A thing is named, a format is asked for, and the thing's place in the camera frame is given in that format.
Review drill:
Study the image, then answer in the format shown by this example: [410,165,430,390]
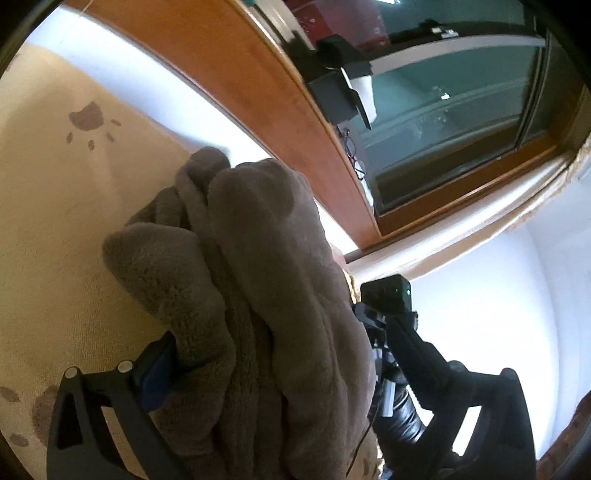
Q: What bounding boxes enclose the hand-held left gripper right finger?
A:
[397,364,539,480]

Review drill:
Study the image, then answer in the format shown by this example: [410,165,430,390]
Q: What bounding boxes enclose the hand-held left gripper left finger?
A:
[47,335,185,480]

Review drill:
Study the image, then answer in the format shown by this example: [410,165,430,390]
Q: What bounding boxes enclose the brown fleece garment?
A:
[102,147,384,480]

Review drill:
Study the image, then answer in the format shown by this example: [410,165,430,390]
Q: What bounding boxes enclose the person's right hand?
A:
[388,318,462,409]

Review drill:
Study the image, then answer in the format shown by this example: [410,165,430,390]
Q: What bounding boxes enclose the wooden door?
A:
[538,406,591,472]

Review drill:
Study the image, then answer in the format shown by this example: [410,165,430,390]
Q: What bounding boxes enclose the cream patterned curtain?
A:
[346,152,591,282]

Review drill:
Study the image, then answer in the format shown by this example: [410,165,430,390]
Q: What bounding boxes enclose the eyeglasses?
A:
[339,128,367,181]

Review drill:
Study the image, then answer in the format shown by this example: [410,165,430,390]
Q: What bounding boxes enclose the beige paw print blanket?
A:
[0,44,384,480]

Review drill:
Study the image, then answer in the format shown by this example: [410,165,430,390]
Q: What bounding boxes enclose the white paper sheet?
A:
[342,69,378,122]

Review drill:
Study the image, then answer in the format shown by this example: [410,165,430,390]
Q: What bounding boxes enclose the black box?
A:
[288,34,375,130]

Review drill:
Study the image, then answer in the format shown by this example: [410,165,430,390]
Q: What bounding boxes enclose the red box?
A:
[300,0,384,51]

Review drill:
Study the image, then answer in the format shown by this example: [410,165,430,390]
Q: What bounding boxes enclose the black cable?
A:
[344,401,376,480]

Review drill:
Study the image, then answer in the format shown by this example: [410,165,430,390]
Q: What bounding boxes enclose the wooden window frame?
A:
[65,0,583,252]

